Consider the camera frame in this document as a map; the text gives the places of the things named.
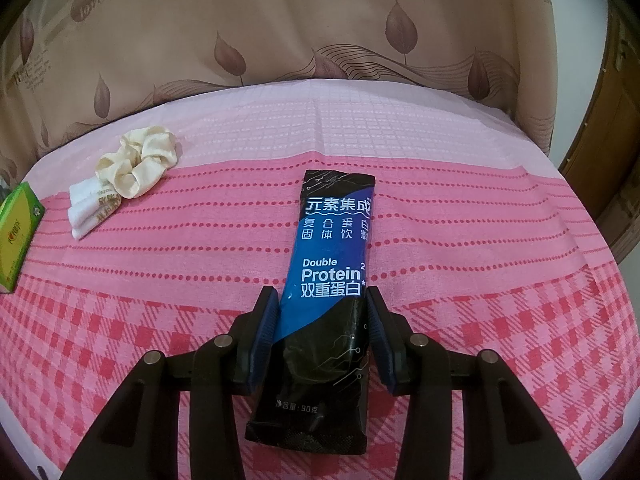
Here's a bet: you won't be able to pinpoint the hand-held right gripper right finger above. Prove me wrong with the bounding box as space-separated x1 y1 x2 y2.
366 290 584 480

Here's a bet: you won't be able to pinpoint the white folded socks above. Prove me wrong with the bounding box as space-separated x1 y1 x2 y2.
67 177 123 240

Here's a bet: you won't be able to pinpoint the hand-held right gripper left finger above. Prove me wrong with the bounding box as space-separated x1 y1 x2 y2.
60 286 280 480

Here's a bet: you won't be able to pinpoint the cream satin scrunchie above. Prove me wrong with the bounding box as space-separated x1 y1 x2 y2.
95 127 178 200

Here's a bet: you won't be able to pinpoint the brown wooden cabinet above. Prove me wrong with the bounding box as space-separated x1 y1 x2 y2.
557 15 640 266

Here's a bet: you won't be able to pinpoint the beige leaf-print cloth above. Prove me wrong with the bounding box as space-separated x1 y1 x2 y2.
0 0 566 191

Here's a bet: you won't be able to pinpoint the green tissue box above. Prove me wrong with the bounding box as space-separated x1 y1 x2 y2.
0 182 46 295

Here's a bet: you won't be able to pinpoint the black and blue sachet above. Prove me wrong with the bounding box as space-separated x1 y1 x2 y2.
245 169 377 453

